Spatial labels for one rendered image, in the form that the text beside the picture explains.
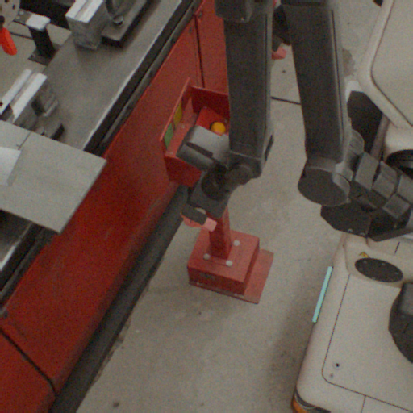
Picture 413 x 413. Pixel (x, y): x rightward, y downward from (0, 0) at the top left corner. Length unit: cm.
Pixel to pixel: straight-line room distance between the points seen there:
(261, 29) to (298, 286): 155
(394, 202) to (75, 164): 65
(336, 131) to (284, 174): 157
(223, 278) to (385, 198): 122
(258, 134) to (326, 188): 13
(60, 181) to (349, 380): 97
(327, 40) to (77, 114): 91
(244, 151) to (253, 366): 126
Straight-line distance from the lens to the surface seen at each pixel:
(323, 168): 99
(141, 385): 223
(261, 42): 87
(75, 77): 171
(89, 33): 171
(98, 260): 187
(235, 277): 219
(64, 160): 141
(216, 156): 110
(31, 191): 139
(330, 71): 87
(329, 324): 197
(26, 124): 158
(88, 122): 162
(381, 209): 105
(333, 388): 191
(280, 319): 226
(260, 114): 98
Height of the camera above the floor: 212
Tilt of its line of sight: 60 degrees down
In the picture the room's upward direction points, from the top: 9 degrees counter-clockwise
